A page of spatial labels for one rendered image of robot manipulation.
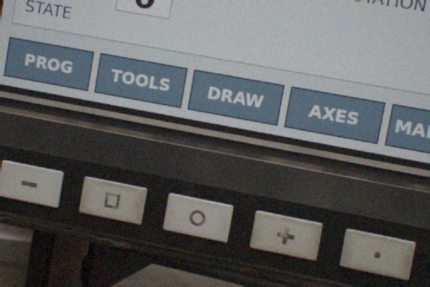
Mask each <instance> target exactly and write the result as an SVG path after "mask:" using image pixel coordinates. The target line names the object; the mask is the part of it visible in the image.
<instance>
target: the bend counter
mask: <svg viewBox="0 0 430 287"><path fill-rule="evenodd" d="M172 2H173V0H117V4H116V8H115V11H122V12H126V13H133V14H141V15H145V16H150V17H157V18H165V19H169V20H170V14H171V5H172Z"/></svg>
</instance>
